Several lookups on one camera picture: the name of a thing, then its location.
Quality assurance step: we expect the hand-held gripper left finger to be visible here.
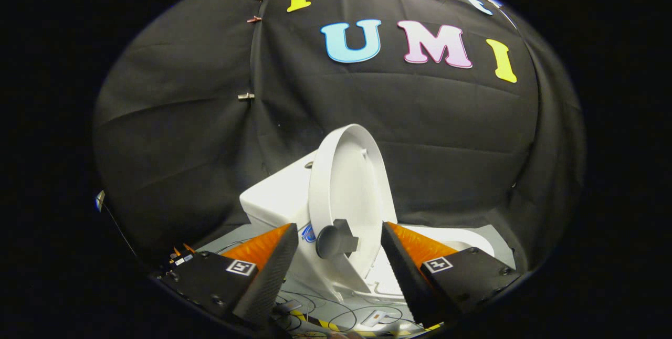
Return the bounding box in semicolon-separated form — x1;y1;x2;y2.
151;223;300;329

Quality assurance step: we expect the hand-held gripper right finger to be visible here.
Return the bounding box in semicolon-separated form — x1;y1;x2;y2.
380;221;523;327

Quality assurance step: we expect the white toilet lid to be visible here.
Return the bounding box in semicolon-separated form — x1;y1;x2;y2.
308;124;398;290

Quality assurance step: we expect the white toilet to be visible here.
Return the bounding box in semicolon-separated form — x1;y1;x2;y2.
239;150;497;304

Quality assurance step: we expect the small white box device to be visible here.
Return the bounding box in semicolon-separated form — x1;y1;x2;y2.
361;310;390;328

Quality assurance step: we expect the yellow black striped floor tape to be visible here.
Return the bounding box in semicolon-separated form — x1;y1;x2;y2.
291;309;444;337

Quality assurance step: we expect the black backdrop cloth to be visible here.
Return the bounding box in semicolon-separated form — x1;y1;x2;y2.
92;0;586;272

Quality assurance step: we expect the tangle of thin black cables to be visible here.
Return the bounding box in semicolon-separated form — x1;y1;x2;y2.
272;291;423;336

